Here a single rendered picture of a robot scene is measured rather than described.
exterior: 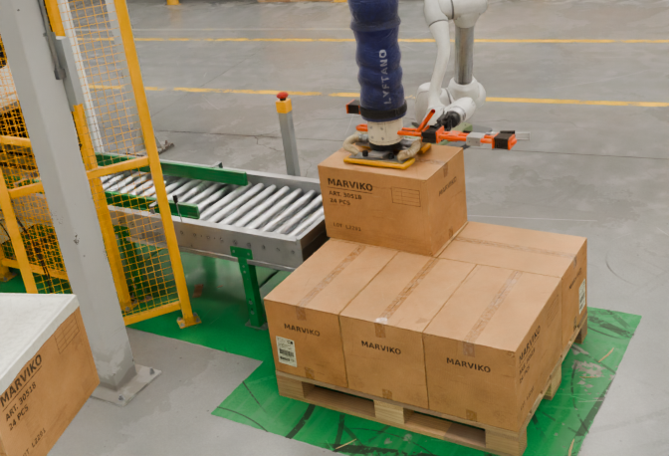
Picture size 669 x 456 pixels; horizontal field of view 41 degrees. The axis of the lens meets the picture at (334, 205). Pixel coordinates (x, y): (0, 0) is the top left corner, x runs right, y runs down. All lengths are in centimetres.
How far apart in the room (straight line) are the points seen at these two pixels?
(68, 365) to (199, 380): 130
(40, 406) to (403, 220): 188
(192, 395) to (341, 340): 92
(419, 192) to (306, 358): 92
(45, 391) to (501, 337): 174
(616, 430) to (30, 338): 242
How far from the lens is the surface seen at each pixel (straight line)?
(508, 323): 377
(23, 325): 337
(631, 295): 501
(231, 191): 534
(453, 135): 416
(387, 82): 416
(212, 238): 479
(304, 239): 446
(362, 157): 432
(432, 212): 420
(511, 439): 387
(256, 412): 433
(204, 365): 472
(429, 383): 388
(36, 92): 403
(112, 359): 460
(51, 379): 337
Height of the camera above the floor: 261
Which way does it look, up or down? 25 degrees down
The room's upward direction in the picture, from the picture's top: 7 degrees counter-clockwise
